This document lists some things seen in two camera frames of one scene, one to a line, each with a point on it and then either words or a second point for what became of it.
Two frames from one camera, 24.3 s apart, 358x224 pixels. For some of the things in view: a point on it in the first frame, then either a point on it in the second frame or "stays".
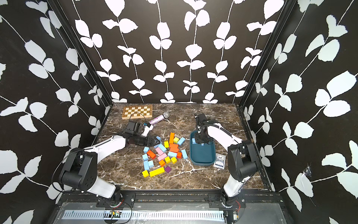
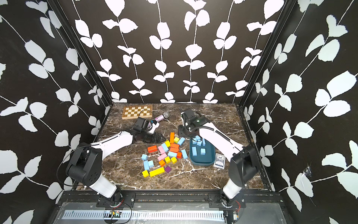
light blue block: x=181 y=141 stays
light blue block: x=184 y=154 stays
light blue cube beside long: x=150 y=164 stays
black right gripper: x=198 y=140 -> x=180 y=131
